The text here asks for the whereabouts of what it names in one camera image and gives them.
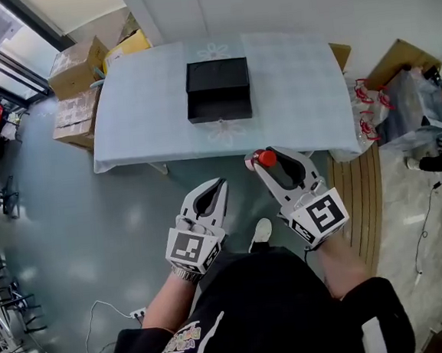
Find yellow cardboard box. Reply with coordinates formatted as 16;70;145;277
99;27;155;76

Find plastic wrapped grey appliance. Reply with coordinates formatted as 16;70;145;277
371;64;442;148

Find small red-capped bottle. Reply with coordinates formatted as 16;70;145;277
243;148;280;172

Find person's black shirt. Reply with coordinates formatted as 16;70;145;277
97;234;418;353

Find dark window frame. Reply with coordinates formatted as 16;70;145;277
0;0;82;112

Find wooden slatted bench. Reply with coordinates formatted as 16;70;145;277
324;141;392;280

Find black cable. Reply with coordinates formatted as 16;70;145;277
407;178;442;276

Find person's left forearm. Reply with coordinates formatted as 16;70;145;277
136;268;205;338

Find white table leg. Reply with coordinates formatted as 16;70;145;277
147;160;170;178

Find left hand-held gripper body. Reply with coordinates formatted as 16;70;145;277
162;209;231;286

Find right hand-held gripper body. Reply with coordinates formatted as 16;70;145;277
274;177;353;252

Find black box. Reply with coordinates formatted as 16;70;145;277
182;56;254;126

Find large open cardboard box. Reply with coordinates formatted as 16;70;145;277
362;34;442;92

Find clear bags with red handles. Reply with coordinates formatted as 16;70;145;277
322;74;401;164

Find silver wristwatch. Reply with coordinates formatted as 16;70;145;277
170;263;205;286

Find person's white shoe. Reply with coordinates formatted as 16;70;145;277
245;217;275;254

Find white cable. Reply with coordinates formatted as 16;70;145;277
79;296;138;353

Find small brown cardboard box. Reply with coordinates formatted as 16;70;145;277
328;41;354;74

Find light blue tablecloth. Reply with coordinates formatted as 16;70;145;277
82;23;363;181

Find taped cardboard box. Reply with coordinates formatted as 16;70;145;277
44;34;114;103
47;86;109;154

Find person's right forearm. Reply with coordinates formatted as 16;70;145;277
313;227;374;303

